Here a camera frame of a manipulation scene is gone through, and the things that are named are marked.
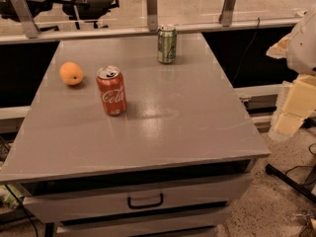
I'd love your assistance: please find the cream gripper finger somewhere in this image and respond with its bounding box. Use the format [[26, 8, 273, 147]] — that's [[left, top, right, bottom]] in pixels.
[[274, 75, 316, 136], [266, 34, 291, 59]]

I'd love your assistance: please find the middle metal bracket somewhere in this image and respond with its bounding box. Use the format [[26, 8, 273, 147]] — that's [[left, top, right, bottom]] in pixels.
[[146, 0, 158, 32]]

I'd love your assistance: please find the grey lower drawer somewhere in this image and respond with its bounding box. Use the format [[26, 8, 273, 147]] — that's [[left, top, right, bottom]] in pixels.
[[56, 206, 230, 237]]

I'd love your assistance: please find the black drawer handle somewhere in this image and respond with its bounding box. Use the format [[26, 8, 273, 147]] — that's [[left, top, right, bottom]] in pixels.
[[127, 193, 165, 210]]

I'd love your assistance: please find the left metal bracket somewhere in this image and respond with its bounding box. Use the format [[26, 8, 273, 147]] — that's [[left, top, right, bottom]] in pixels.
[[10, 0, 40, 39]]

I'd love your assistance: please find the grey upper drawer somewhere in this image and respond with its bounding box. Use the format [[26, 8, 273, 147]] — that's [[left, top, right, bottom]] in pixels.
[[24, 173, 253, 223]]

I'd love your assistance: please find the grey drawer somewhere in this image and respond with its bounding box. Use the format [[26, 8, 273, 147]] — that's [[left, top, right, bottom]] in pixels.
[[56, 206, 230, 237], [24, 173, 253, 223]]

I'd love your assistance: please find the black stand leg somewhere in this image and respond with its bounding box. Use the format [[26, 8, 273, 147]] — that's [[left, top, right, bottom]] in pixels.
[[266, 164, 316, 203]]

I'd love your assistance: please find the orange fruit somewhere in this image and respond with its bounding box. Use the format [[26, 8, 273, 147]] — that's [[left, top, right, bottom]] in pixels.
[[59, 62, 84, 86]]

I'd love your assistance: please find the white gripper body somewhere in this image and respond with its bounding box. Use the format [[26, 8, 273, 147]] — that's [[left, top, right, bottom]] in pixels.
[[286, 5, 316, 75]]

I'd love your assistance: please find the black office chair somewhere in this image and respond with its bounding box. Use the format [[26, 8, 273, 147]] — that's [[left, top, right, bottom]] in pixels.
[[0, 0, 121, 31]]

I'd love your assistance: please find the black hanging cable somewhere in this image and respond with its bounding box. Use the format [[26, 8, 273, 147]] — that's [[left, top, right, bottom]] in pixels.
[[231, 17, 261, 86]]

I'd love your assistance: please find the green soda can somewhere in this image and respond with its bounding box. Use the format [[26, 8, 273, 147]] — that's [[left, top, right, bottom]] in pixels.
[[158, 25, 177, 64]]

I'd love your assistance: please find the red coke can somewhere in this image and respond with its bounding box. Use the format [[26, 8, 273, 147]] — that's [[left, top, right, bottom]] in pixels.
[[96, 65, 126, 116]]

